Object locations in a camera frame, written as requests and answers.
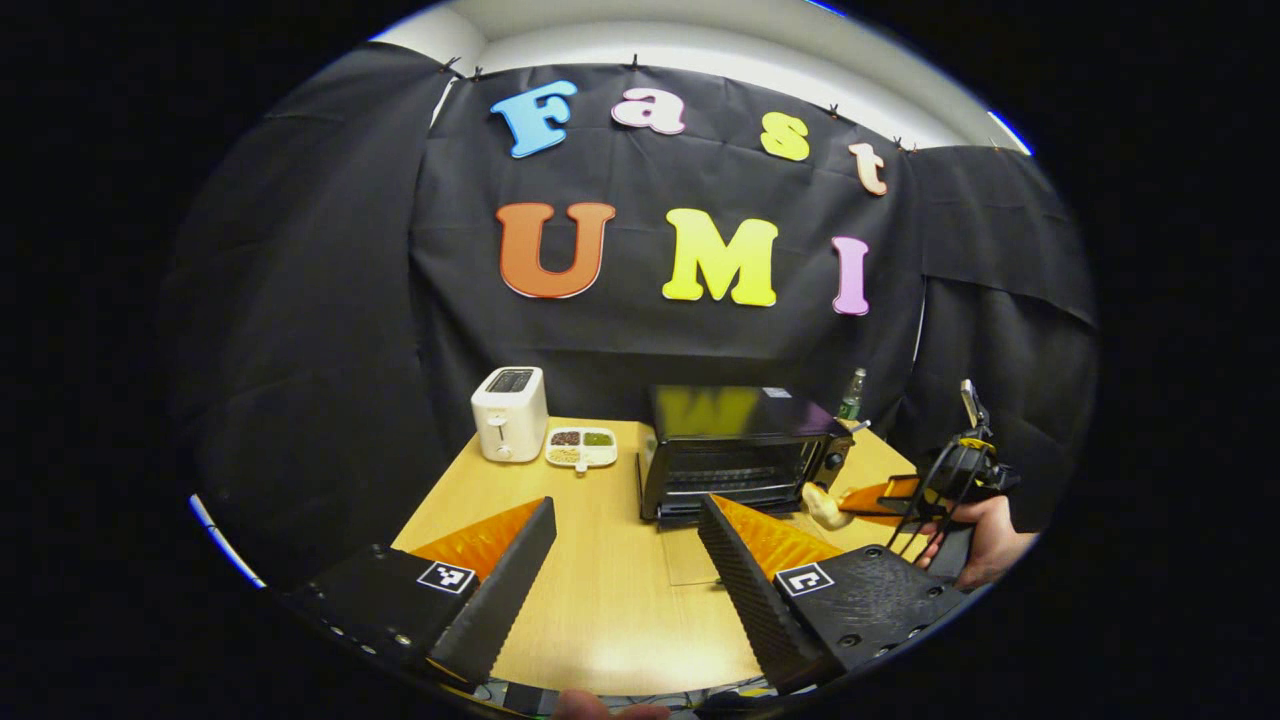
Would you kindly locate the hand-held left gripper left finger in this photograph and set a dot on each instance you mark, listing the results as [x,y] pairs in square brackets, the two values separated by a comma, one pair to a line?
[500,600]

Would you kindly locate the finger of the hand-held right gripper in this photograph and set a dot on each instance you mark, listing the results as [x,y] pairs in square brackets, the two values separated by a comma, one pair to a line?
[878,520]
[885,493]

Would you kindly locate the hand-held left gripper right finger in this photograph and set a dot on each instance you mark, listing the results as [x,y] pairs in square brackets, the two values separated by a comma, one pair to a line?
[760,610]

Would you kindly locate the pale bread roll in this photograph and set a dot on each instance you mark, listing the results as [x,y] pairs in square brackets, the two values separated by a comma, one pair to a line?
[825,505]

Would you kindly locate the black electric oven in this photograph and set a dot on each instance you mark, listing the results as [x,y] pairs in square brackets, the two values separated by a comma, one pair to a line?
[730,440]

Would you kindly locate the clear plastic bottle green label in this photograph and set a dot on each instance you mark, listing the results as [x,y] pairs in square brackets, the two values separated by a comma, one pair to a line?
[852,398]

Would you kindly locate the white divided snack plate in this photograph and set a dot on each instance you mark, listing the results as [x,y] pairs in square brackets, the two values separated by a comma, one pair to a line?
[581,450]

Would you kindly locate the white toaster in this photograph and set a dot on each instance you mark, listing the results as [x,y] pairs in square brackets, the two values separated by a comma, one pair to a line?
[508,420]

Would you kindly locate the small ceiling light panel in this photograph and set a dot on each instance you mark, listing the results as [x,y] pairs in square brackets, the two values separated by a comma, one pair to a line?
[1010,132]

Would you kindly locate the row of black cloth clips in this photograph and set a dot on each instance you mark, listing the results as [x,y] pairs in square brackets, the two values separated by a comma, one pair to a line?
[633,64]

